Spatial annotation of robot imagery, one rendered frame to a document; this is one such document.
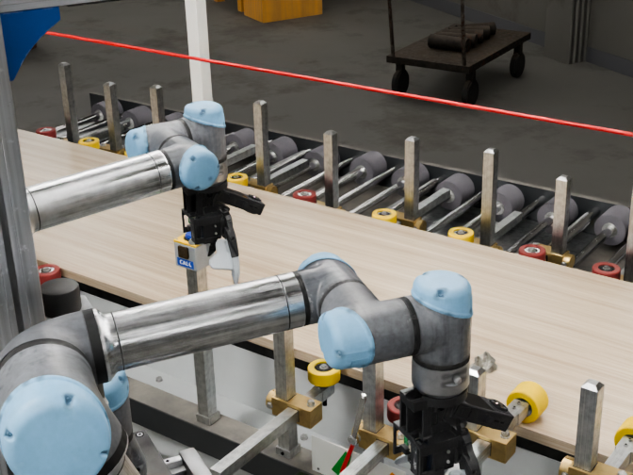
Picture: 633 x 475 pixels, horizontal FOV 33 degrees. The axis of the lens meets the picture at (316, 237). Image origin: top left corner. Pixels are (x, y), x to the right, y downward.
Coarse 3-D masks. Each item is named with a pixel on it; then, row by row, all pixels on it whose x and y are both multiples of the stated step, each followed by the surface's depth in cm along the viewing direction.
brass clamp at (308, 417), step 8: (272, 392) 258; (272, 400) 256; (280, 400) 254; (288, 400) 254; (296, 400) 254; (304, 400) 254; (272, 408) 257; (280, 408) 255; (296, 408) 252; (304, 408) 251; (312, 408) 251; (320, 408) 253; (304, 416) 251; (312, 416) 251; (320, 416) 254; (304, 424) 252; (312, 424) 252
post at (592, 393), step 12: (588, 384) 203; (600, 384) 204; (588, 396) 203; (600, 396) 204; (588, 408) 204; (600, 408) 206; (588, 420) 205; (600, 420) 207; (576, 432) 208; (588, 432) 206; (576, 444) 209; (588, 444) 207; (576, 456) 210; (588, 456) 208; (588, 468) 210
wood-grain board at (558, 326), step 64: (256, 192) 366; (64, 256) 323; (128, 256) 322; (256, 256) 319; (384, 256) 317; (448, 256) 316; (512, 256) 315; (512, 320) 280; (576, 320) 279; (384, 384) 256; (512, 384) 252; (576, 384) 251
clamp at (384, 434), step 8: (384, 424) 243; (360, 432) 242; (368, 432) 241; (384, 432) 241; (392, 432) 241; (368, 440) 242; (384, 440) 239; (392, 440) 238; (400, 440) 238; (392, 448) 238; (392, 456) 239
